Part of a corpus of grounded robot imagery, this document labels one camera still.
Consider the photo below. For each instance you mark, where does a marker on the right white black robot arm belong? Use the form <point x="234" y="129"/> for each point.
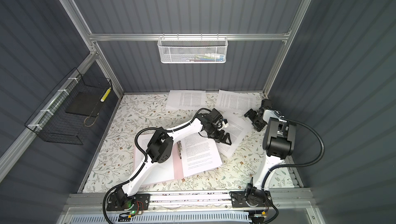
<point x="278" y="143"/>

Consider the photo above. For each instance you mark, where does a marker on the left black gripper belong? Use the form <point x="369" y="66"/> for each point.
<point x="218" y="137"/>

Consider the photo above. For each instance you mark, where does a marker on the black wire basket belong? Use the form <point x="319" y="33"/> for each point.
<point x="70" y="114"/>

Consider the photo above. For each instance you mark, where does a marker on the pink paper folder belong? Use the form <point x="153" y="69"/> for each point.
<point x="177" y="162"/>

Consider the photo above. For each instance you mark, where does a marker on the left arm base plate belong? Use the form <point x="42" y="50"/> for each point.
<point x="138" y="202"/>

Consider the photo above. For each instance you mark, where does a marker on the black flat pad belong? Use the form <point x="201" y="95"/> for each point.
<point x="85" y="104"/>

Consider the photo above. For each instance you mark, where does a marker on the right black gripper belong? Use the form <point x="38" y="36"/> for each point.
<point x="252" y="116"/>

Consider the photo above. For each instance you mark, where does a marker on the aluminium front rail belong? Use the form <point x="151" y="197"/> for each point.
<point x="215" y="200"/>

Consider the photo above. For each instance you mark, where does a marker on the printed sheet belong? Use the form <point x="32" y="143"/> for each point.
<point x="186" y="100"/>
<point x="236" y="102"/>
<point x="238" y="128"/>
<point x="199" y="154"/>
<point x="160" y="173"/>

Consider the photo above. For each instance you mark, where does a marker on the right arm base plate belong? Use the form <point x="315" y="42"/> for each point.
<point x="256" y="198"/>

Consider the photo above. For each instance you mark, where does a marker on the markers in white basket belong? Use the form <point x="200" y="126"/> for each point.
<point x="208" y="57"/>

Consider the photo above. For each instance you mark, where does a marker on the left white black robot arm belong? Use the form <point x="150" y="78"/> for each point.
<point x="160" y="146"/>

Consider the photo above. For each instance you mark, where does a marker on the metal folder clip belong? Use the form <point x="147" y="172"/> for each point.
<point x="179" y="149"/>

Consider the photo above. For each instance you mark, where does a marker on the yellow marker pen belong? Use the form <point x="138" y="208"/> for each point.
<point x="105" y="95"/>

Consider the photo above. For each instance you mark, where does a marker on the white wire mesh basket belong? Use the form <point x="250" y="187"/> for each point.
<point x="170" y="51"/>

